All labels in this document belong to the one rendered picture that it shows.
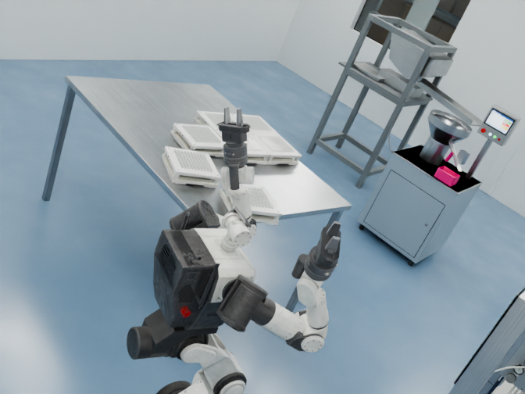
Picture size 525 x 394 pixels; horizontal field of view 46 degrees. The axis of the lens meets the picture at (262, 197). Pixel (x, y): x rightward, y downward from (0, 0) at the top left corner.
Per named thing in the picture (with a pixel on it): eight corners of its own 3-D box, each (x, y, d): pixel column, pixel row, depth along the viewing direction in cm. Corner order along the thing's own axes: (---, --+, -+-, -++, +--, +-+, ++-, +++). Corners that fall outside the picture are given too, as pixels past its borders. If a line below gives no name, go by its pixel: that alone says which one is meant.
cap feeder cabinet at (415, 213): (352, 226, 538) (391, 151, 504) (383, 214, 582) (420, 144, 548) (412, 270, 511) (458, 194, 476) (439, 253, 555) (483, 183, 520)
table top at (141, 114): (64, 80, 372) (65, 75, 370) (207, 88, 448) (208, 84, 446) (201, 231, 288) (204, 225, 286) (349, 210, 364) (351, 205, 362)
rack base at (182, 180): (161, 157, 326) (162, 153, 325) (204, 163, 338) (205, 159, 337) (172, 182, 308) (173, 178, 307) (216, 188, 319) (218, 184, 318)
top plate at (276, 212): (221, 184, 314) (223, 180, 314) (263, 189, 326) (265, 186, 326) (237, 213, 296) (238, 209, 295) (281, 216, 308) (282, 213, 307)
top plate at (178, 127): (172, 126, 352) (173, 123, 351) (208, 128, 367) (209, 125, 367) (191, 148, 337) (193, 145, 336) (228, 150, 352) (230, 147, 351)
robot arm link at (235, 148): (226, 118, 234) (229, 148, 239) (212, 125, 226) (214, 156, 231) (255, 122, 228) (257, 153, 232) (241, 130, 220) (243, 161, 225)
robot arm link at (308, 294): (313, 287, 187) (316, 315, 196) (326, 266, 193) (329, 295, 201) (294, 280, 190) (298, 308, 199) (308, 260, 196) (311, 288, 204)
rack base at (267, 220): (218, 192, 317) (219, 188, 316) (260, 197, 329) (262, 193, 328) (233, 220, 298) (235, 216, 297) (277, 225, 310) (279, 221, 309)
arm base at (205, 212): (192, 252, 232) (173, 245, 223) (184, 223, 239) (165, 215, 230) (224, 234, 228) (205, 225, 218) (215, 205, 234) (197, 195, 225)
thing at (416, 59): (274, 152, 612) (337, 6, 544) (331, 142, 694) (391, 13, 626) (391, 237, 549) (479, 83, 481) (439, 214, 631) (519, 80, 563)
